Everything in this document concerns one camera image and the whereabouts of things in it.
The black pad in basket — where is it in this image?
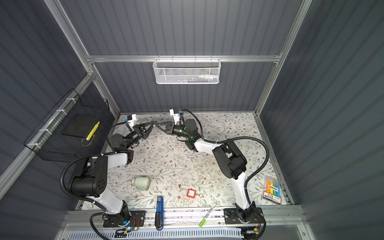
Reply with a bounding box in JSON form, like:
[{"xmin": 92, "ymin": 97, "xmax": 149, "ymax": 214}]
[{"xmin": 61, "ymin": 114, "xmax": 96, "ymax": 138}]

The white vent strip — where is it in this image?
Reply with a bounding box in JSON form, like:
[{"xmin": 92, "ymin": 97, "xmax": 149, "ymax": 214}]
[{"xmin": 67, "ymin": 228, "xmax": 244, "ymax": 240}]

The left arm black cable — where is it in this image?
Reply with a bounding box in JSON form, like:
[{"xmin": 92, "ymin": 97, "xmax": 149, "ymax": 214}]
[{"xmin": 59, "ymin": 121, "xmax": 134, "ymax": 240}]

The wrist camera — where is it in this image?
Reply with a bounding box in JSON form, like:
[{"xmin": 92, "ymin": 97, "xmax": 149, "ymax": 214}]
[
  {"xmin": 125, "ymin": 114, "xmax": 138, "ymax": 127},
  {"xmin": 170, "ymin": 109, "xmax": 182, "ymax": 124}
]

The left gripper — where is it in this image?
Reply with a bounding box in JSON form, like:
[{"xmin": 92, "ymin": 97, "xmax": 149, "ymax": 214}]
[{"xmin": 125, "ymin": 122, "xmax": 154, "ymax": 153}]

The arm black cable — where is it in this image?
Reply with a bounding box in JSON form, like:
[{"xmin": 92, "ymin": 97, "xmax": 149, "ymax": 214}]
[
  {"xmin": 59, "ymin": 121, "xmax": 134, "ymax": 240},
  {"xmin": 179, "ymin": 108, "xmax": 270, "ymax": 205}
]

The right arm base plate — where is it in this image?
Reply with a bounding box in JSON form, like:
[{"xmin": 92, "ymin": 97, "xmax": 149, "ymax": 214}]
[{"xmin": 224, "ymin": 208, "xmax": 264, "ymax": 225}]

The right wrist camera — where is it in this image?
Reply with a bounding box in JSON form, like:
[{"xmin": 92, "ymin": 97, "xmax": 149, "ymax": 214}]
[{"xmin": 170, "ymin": 109, "xmax": 182, "ymax": 124}]

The highlighter pack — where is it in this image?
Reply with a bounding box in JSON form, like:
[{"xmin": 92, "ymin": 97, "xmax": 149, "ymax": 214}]
[{"xmin": 263, "ymin": 176, "xmax": 282, "ymax": 205}]

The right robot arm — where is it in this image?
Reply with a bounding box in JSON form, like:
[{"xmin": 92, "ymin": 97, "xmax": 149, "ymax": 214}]
[{"xmin": 155, "ymin": 119, "xmax": 254, "ymax": 223}]

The red padlock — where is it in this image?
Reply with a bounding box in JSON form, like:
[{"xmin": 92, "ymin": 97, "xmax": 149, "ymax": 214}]
[{"xmin": 187, "ymin": 189, "xmax": 197, "ymax": 199}]

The black wire basket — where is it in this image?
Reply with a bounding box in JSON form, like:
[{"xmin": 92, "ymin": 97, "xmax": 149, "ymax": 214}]
[{"xmin": 24, "ymin": 85, "xmax": 115, "ymax": 163}]

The blue utility knife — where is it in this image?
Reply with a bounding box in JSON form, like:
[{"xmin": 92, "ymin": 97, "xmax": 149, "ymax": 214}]
[{"xmin": 155, "ymin": 196, "xmax": 164, "ymax": 231}]

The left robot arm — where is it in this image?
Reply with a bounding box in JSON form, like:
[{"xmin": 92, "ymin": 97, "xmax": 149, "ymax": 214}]
[{"xmin": 68, "ymin": 121, "xmax": 155, "ymax": 221}]

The pale green cup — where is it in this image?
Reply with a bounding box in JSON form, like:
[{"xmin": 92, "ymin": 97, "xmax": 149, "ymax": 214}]
[{"xmin": 132, "ymin": 176, "xmax": 151, "ymax": 191}]

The green marker pen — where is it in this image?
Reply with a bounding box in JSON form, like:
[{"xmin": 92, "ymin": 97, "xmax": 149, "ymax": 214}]
[{"xmin": 199, "ymin": 202, "xmax": 218, "ymax": 227}]

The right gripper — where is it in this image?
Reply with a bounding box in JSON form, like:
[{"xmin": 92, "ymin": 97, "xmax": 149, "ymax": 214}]
[{"xmin": 157, "ymin": 123, "xmax": 192, "ymax": 141}]

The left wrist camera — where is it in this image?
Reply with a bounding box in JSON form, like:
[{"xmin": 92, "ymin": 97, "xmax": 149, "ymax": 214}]
[{"xmin": 125, "ymin": 114, "xmax": 138, "ymax": 127}]

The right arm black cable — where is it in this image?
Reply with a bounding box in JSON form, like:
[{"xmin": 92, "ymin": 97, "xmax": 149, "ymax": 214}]
[{"xmin": 179, "ymin": 108, "xmax": 270, "ymax": 205}]

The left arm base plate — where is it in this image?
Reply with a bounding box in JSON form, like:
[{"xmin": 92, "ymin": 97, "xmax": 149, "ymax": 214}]
[{"xmin": 103, "ymin": 211, "xmax": 146, "ymax": 228}]

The white wire basket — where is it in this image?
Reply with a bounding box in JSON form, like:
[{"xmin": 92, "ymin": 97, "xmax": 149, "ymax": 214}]
[{"xmin": 153, "ymin": 59, "xmax": 222, "ymax": 85}]

